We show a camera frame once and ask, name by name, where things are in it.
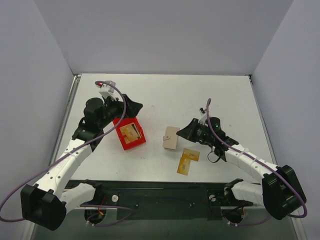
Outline beige leather card holder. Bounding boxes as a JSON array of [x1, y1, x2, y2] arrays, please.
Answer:
[[162, 126, 180, 150]]

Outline gold vip card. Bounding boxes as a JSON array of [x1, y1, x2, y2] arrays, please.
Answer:
[[177, 157, 191, 176], [182, 148, 200, 162]]

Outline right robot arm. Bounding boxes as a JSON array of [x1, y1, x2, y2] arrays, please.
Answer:
[[176, 117, 308, 220]]

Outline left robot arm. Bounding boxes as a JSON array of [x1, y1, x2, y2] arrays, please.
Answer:
[[20, 94, 143, 231]]

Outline gold card in bin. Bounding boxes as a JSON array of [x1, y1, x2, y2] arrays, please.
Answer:
[[119, 122, 145, 145]]

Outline red plastic bin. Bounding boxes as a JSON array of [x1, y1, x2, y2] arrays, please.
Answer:
[[112, 117, 146, 151]]

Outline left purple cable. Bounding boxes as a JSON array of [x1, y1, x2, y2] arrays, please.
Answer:
[[0, 79, 133, 227]]

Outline purple cable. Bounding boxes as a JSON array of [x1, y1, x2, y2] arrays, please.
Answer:
[[0, 79, 133, 227], [204, 98, 308, 227]]

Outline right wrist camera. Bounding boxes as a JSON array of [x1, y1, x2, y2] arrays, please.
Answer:
[[198, 107, 208, 127]]

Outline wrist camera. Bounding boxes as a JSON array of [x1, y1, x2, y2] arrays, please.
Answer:
[[95, 80, 116, 99], [198, 107, 208, 127]]

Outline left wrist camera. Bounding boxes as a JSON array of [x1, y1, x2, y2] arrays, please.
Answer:
[[95, 80, 116, 99]]

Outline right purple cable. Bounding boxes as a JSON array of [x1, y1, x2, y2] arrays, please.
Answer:
[[204, 98, 308, 227]]

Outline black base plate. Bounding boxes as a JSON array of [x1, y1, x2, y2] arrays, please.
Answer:
[[66, 179, 252, 221]]

